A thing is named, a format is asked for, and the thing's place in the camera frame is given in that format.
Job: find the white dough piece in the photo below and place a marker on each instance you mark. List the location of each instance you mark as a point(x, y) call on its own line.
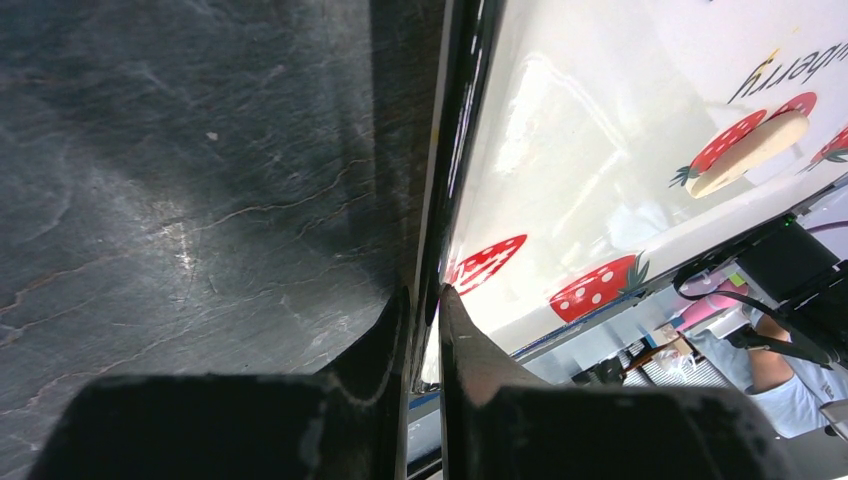
point(759, 144)

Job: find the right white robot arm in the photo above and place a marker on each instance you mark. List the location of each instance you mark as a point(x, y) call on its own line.
point(807, 282)

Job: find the strawberry pattern tray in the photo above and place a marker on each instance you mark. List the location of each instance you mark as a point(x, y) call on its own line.
point(568, 133)

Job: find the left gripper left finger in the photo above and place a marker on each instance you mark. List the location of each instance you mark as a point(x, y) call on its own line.
point(365, 420)

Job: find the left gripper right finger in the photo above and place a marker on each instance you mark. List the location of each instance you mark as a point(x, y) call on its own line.
point(473, 371)

